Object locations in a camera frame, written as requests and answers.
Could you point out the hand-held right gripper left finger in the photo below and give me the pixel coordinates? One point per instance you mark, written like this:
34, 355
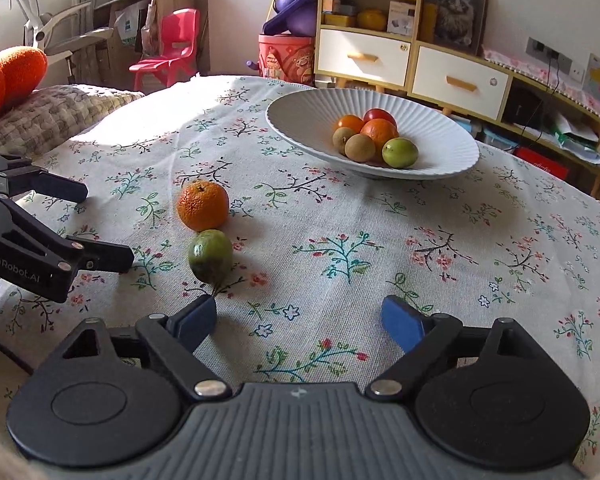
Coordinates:
200, 317

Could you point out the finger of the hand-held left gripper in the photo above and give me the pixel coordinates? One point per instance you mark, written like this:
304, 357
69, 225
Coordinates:
105, 257
55, 187

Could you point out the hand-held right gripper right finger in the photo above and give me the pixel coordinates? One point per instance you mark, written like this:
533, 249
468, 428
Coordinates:
402, 325

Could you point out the green jujube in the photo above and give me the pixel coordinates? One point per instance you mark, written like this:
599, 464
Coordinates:
210, 255
400, 152

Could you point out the bumpy orange mandarin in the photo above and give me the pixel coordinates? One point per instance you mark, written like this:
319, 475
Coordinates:
202, 205

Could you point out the brown kiwi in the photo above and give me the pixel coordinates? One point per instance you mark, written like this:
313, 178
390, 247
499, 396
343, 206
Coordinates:
340, 139
360, 149

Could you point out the smooth orange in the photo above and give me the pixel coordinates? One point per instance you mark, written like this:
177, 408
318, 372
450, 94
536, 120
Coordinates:
379, 132

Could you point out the orange tomato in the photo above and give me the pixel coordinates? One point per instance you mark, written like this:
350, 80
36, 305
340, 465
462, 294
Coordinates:
349, 122

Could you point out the red tomato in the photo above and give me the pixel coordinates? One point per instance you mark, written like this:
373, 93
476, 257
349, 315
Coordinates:
380, 115

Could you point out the white ribbed plate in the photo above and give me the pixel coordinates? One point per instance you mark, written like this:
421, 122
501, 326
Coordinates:
305, 120

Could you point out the beige knitted blanket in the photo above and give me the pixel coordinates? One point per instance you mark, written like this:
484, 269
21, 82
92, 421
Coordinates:
55, 110

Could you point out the floral tablecloth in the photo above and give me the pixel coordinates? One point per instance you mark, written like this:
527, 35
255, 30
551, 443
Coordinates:
355, 220

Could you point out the orange plush cushion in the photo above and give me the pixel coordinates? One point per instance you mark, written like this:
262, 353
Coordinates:
10, 80

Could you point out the grey office chair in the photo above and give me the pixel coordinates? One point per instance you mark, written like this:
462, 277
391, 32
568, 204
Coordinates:
60, 25

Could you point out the person's fuzzy beige clothing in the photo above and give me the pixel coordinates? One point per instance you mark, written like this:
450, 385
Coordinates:
0, 455

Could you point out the red plastic chair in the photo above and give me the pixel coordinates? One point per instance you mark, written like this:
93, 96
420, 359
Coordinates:
177, 35

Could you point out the white drawer with sticker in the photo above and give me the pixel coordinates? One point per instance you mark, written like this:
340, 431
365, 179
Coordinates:
430, 92

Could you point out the black box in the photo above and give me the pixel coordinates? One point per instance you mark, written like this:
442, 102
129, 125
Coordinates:
522, 105

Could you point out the green and white paper bag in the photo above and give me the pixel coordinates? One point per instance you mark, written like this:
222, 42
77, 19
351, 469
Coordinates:
575, 135

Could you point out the red festive bucket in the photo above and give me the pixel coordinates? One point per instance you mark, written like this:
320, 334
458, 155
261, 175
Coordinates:
285, 60

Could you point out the white drawer with keyhole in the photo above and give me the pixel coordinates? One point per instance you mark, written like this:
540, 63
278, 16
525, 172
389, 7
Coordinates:
340, 67

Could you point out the low wooden sideboard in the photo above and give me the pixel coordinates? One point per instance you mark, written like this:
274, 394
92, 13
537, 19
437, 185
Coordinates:
540, 90

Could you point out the pink lace runner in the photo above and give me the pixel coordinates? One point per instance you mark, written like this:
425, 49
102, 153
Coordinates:
530, 67

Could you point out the purple ball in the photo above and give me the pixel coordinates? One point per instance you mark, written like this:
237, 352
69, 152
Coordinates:
300, 22

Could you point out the yellow pomelo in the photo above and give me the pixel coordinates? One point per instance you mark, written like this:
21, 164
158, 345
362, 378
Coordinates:
371, 20

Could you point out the white cardboard box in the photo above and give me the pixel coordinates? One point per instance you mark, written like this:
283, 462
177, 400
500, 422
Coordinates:
401, 17

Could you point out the yellow tin box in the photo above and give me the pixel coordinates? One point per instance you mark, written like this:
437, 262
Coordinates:
340, 20

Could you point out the framed cat picture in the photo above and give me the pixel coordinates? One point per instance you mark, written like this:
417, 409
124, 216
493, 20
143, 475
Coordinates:
455, 10

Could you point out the wall outlet panel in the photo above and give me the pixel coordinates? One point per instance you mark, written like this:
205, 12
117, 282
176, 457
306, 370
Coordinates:
540, 50

